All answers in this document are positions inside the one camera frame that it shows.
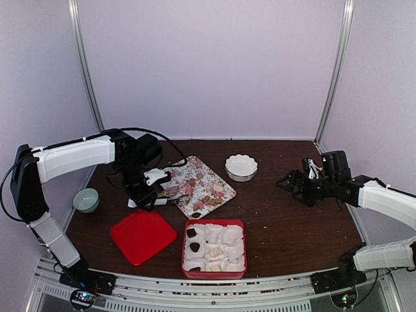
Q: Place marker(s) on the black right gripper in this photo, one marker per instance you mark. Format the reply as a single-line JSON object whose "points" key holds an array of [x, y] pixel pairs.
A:
{"points": [[294, 175]]}

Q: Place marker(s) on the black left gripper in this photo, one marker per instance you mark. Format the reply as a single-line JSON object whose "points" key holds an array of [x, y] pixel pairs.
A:
{"points": [[143, 197]]}

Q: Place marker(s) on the red tin lid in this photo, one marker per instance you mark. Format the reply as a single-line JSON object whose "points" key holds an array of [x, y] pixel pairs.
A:
{"points": [[142, 235]]}

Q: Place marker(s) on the dark square chocolate packed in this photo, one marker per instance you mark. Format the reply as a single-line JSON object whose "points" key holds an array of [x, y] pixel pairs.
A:
{"points": [[191, 233]]}

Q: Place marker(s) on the dark heart chocolate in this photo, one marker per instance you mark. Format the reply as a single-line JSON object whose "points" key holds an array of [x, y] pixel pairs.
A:
{"points": [[195, 246]]}

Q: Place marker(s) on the dark chocolate front cell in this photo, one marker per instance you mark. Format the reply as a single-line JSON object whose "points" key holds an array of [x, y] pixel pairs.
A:
{"points": [[195, 269]]}

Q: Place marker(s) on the white ridged chocolate packed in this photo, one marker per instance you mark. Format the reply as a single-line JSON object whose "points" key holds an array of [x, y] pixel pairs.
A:
{"points": [[216, 253]]}

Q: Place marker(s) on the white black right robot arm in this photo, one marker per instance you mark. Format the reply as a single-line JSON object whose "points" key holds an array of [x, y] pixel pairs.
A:
{"points": [[334, 180]]}

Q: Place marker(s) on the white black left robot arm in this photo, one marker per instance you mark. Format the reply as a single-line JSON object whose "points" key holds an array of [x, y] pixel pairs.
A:
{"points": [[34, 168]]}

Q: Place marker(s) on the white oval chocolate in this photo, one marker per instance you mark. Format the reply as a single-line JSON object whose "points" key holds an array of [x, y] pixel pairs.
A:
{"points": [[218, 188]]}

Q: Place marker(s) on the floral rectangular tray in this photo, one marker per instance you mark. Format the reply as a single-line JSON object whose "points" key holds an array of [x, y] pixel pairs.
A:
{"points": [[202, 191]]}

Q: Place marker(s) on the pale green ceramic bowl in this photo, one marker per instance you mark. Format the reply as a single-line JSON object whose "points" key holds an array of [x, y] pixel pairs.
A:
{"points": [[86, 200]]}

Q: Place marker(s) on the white scalloped ceramic dish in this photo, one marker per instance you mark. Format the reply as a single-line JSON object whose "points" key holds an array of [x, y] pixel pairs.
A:
{"points": [[241, 168]]}

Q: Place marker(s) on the white paper cup liners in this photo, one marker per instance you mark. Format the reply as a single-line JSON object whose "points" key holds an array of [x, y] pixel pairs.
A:
{"points": [[229, 238]]}

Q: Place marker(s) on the red tin box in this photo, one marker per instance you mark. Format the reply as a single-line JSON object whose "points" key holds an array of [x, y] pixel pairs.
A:
{"points": [[215, 275]]}

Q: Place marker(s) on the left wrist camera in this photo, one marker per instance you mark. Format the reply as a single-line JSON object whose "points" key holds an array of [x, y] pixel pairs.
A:
{"points": [[157, 175]]}

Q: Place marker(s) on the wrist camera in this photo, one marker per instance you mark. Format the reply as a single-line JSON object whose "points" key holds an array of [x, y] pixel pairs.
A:
{"points": [[157, 175], [311, 168]]}

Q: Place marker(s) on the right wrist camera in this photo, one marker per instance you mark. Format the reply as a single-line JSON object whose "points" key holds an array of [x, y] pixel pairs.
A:
{"points": [[311, 168]]}

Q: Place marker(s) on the right aluminium frame post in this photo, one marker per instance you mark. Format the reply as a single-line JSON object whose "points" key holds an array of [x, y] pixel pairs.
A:
{"points": [[342, 46]]}

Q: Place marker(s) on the aluminium frame post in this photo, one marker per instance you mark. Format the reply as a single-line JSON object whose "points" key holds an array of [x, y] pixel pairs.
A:
{"points": [[342, 46], [85, 70]]}

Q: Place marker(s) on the front aluminium rail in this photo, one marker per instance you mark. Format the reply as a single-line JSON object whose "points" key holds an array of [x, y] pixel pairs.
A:
{"points": [[162, 287]]}

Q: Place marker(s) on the left aluminium frame post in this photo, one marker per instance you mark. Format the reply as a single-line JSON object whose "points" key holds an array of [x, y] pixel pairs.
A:
{"points": [[85, 70]]}

